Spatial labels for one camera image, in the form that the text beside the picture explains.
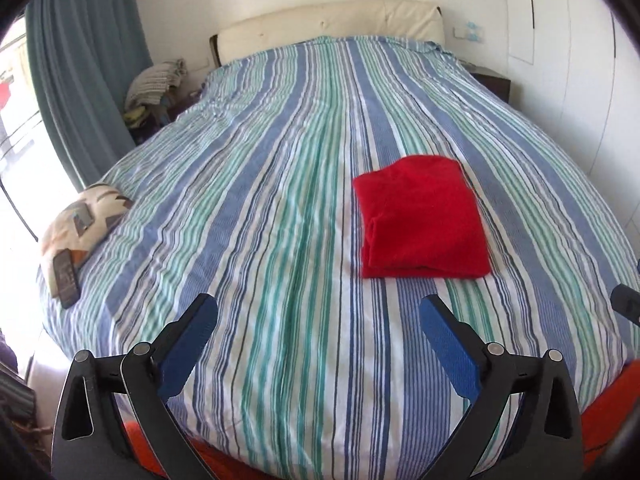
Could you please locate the black remote control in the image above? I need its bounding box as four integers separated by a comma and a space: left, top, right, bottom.
53, 249, 80, 309

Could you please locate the wall switch panel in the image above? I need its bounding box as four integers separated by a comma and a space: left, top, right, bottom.
452, 22, 484, 44

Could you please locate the cream padded headboard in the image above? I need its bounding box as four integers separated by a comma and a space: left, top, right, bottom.
209, 0, 446, 66

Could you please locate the pile of folded towels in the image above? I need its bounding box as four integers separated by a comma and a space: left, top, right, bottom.
124, 58, 188, 112

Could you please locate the striped blue green bedspread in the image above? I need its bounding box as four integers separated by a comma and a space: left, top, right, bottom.
43, 37, 639, 479

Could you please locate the dark bedside table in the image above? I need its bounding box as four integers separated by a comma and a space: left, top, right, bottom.
462, 62, 511, 103

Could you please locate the white wardrobe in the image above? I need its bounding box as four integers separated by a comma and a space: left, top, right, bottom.
506, 0, 639, 245

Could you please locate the patterned cushion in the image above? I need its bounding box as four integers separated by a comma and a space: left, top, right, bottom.
40, 182, 134, 298

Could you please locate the teal curtain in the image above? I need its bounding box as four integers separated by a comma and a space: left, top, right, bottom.
25, 0, 152, 190

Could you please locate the red sweater with white motif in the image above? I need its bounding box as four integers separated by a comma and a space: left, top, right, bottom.
352, 155, 490, 280

